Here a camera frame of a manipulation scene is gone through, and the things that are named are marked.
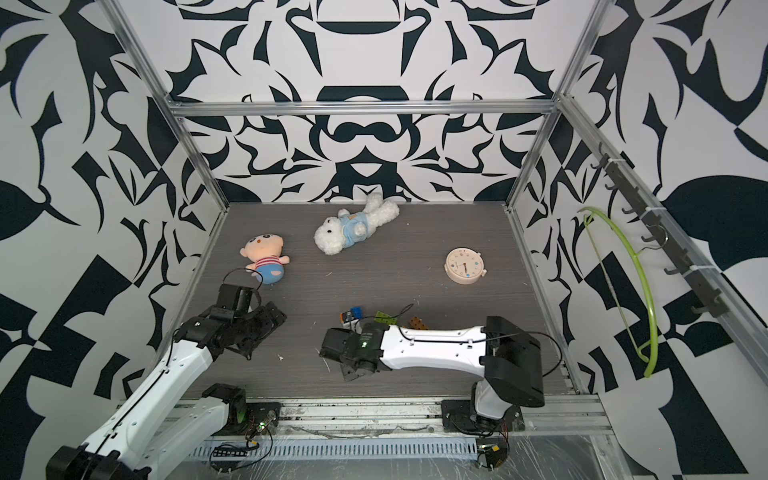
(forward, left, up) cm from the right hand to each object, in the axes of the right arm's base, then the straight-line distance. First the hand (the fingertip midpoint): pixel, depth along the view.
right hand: (352, 361), depth 77 cm
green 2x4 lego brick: (+14, -8, -5) cm, 17 cm away
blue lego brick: (+16, 0, -6) cm, 18 cm away
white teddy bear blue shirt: (+40, +8, +3) cm, 41 cm away
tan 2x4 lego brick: (+12, -18, -6) cm, 22 cm away
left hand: (+11, +21, +2) cm, 24 cm away
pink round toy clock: (+31, -35, -4) cm, 47 cm away
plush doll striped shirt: (+35, +30, +1) cm, 46 cm away
